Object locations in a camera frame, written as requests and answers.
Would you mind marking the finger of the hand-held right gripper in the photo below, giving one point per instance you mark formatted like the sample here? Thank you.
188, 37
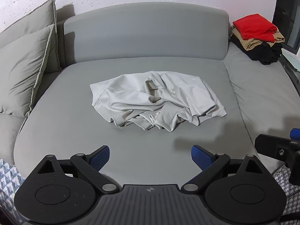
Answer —
295, 134
267, 145

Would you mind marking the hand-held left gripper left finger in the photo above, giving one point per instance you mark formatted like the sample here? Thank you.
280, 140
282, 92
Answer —
100, 156

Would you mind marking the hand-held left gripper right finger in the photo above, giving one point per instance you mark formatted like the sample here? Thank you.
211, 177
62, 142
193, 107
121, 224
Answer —
201, 157

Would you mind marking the white t-shirt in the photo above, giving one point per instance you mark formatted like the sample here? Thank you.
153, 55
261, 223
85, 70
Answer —
152, 98

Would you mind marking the houndstooth cloth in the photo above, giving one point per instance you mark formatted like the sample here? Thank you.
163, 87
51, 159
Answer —
289, 192

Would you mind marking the glass-top side table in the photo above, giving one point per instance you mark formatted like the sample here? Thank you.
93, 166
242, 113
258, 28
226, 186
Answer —
293, 61

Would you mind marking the blue white patterned rug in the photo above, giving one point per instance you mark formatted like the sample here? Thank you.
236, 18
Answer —
10, 182

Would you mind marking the tan folded garment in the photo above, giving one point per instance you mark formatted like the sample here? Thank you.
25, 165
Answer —
254, 43

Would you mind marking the red folded garment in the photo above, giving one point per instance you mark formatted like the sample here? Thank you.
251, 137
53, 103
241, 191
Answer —
254, 27

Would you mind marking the small grey cushion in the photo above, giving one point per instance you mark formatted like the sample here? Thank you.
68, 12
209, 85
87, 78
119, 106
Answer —
21, 70

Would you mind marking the grey sofa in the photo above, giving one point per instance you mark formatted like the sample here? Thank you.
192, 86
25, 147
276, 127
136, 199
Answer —
145, 44

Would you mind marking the large grey cushion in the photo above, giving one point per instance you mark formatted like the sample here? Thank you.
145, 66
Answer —
35, 16

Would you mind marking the dark window frame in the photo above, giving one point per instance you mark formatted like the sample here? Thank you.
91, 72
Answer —
284, 9

